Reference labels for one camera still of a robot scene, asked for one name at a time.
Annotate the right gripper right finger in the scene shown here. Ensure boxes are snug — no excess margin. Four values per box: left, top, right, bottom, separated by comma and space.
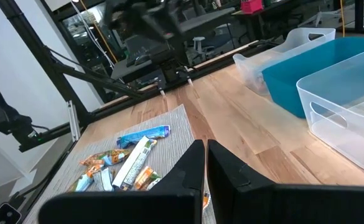
207, 139, 364, 224

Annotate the black computer mouse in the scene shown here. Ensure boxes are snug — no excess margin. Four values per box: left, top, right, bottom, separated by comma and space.
133, 53, 154, 67

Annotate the dark grey desk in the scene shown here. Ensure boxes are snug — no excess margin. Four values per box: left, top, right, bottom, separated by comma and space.
175, 6, 237, 35
110, 57, 167, 84

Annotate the silver frame bracket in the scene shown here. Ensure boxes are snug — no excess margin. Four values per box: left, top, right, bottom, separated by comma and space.
67, 100, 82, 143

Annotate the teal plastic bin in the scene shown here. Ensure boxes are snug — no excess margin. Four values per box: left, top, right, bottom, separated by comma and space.
261, 36, 364, 119

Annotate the clear plastic bin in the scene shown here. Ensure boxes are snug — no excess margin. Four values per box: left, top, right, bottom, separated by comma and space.
296, 45, 364, 175
233, 27, 337, 96

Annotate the black aluminium rig frame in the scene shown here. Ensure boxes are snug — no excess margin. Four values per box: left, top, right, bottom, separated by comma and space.
0, 0, 263, 153

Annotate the yellow hanging cord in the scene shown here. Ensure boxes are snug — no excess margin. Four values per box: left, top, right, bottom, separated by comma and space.
78, 0, 119, 65

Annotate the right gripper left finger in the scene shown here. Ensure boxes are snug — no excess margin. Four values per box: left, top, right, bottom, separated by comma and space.
38, 139, 206, 224

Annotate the black table-level camera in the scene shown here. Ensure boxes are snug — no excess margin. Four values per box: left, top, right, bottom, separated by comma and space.
0, 202, 23, 224

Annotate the yellow extension cord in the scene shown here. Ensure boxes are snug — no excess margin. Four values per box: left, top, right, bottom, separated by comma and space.
338, 0, 364, 38

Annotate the black bracket with green light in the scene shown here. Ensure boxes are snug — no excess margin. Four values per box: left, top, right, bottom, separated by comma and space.
0, 48, 43, 154

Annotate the blue red granola bar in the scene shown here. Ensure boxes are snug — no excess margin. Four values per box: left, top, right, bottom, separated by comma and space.
116, 124, 172, 149

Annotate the pink storage box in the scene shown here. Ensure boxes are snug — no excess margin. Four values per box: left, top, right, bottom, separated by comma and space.
240, 0, 264, 15

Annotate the grey woven placemat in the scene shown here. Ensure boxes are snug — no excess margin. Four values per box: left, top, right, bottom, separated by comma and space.
22, 104, 217, 224

